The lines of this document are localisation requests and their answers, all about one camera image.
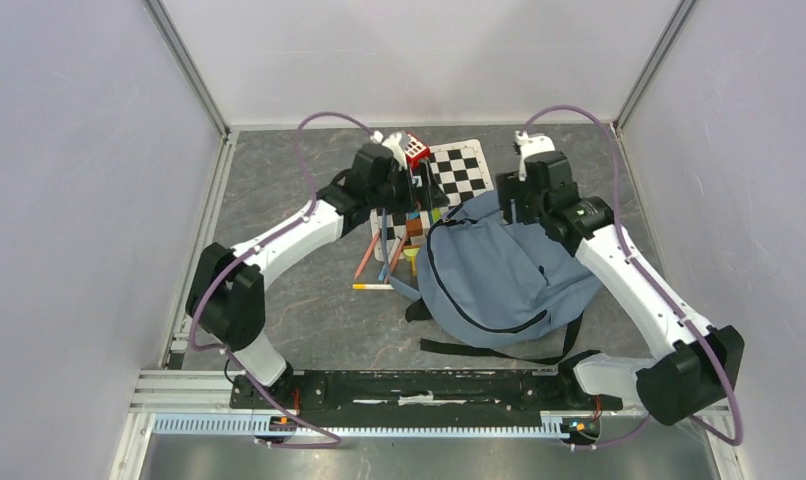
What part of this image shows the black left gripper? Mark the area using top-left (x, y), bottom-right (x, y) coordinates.
top-left (369, 159), bottom-right (450, 217)

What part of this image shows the blue student backpack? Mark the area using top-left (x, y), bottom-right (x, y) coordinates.
top-left (391, 191), bottom-right (602, 366)

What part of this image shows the yellow pencil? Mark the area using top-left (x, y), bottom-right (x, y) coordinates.
top-left (352, 283), bottom-right (395, 291)

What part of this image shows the orange pencil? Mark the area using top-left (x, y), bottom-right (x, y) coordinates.
top-left (354, 231), bottom-right (381, 280)

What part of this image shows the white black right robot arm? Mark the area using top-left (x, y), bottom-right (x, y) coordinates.
top-left (497, 151), bottom-right (744, 442)

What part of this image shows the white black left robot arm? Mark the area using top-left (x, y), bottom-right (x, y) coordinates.
top-left (185, 135), bottom-right (449, 408)

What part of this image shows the brown small block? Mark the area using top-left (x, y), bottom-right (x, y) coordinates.
top-left (405, 215), bottom-right (424, 240)

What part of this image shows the black white checkerboard mat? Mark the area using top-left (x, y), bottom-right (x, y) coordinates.
top-left (369, 139), bottom-right (493, 261)

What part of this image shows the red calculator toy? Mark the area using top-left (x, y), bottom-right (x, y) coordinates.
top-left (404, 131), bottom-right (431, 170)

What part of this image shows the red pencil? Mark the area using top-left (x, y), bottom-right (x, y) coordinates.
top-left (384, 232), bottom-right (409, 284)

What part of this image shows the green yellow small block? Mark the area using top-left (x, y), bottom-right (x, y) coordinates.
top-left (403, 245), bottom-right (420, 277)

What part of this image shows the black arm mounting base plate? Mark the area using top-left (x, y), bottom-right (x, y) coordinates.
top-left (229, 368), bottom-right (624, 431)

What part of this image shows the white slotted cable duct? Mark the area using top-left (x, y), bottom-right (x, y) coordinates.
top-left (152, 413), bottom-right (567, 439)

